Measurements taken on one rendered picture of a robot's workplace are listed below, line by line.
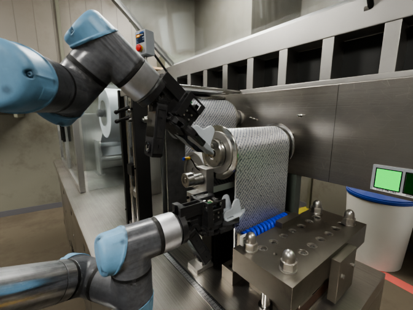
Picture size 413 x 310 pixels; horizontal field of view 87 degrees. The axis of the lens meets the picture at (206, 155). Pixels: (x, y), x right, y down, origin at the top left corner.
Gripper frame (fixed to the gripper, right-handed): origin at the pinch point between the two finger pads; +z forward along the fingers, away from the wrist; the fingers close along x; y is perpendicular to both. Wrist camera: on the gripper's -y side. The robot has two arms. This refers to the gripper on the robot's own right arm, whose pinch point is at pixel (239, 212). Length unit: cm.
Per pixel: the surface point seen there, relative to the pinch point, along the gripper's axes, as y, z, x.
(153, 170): -5, 8, 74
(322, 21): 54, 30, -3
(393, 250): -87, 187, -3
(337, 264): -7.7, 10.1, -21.4
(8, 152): -22, -74, 343
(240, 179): 9.5, -0.4, -0.2
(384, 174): 10.9, 29.4, -23.2
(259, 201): 1.3, 7.6, -0.3
